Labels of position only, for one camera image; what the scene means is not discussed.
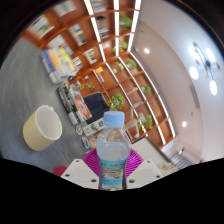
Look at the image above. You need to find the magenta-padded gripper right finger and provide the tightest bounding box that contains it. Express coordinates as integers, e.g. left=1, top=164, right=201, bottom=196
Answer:
left=125, top=148, right=164, bottom=190

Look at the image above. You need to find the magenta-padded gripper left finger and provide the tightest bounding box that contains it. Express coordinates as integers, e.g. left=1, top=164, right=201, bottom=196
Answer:
left=60, top=148, right=100, bottom=190

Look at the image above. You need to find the clear blue-capped water bottle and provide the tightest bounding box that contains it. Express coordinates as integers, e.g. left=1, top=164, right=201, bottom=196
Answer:
left=95, top=110, right=133, bottom=191

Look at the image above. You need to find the flat round red coaster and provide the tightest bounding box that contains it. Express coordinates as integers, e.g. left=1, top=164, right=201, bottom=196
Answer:
left=52, top=165, right=69, bottom=178

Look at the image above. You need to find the small painted shell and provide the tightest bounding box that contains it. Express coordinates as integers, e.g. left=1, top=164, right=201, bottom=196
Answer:
left=81, top=136, right=91, bottom=149
left=75, top=124, right=84, bottom=136

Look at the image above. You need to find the small green-white carton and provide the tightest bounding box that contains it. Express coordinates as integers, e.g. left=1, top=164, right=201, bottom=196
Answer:
left=82, top=119, right=105, bottom=137

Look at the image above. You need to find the wooden artist mannequin figure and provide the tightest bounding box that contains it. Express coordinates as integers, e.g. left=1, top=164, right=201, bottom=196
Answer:
left=124, top=87, right=148, bottom=136

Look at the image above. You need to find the stack of dark books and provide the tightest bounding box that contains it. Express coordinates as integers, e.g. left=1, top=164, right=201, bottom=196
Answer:
left=56, top=81, right=94, bottom=126

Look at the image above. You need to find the dark blue chair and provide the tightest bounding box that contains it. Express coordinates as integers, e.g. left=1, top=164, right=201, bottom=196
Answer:
left=83, top=92, right=111, bottom=124

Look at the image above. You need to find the ceiling air vent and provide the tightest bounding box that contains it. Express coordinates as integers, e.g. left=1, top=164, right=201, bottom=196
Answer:
left=189, top=84, right=201, bottom=110

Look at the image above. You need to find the stack of colourful books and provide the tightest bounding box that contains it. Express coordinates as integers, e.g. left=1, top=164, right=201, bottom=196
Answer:
left=39, top=46, right=78, bottom=84

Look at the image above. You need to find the round-bulb ceiling chandelier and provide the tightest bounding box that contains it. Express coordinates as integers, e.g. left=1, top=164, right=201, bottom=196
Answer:
left=188, top=41, right=221, bottom=97

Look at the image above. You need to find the wooden wall shelf unit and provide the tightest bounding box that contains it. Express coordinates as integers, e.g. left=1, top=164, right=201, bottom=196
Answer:
left=21, top=0, right=177, bottom=149

